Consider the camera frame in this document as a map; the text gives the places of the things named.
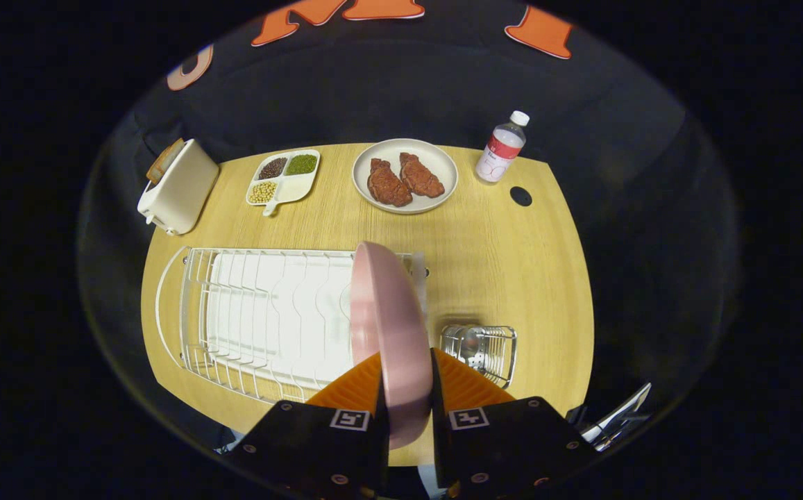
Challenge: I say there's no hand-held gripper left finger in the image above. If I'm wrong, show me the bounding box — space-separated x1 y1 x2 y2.
224 351 389 500

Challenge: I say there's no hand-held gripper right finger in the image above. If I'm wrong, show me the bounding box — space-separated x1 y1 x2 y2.
430 347 600 500

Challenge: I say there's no metal wire basket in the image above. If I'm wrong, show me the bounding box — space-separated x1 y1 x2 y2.
439 324 518 390

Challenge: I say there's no white wire dish rack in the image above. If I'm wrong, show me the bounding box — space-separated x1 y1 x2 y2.
155 245 430 405

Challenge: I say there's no pink plate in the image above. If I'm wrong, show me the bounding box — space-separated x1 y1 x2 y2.
349 241 435 451

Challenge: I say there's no white plate with steaks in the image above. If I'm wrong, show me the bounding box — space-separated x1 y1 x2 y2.
352 138 459 215

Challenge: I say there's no white divided bean tray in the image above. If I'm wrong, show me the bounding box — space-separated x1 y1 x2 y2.
246 149 321 217

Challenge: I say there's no brown steak piece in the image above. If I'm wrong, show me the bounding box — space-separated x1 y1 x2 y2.
366 158 414 208
399 152 446 199

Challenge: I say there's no white toaster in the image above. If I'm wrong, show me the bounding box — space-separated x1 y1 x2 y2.
137 138 220 236

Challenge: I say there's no clear red-label water bottle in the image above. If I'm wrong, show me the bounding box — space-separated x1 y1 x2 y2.
475 110 531 184

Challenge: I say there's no toast slice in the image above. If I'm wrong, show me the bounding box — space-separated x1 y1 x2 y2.
146 137 185 184

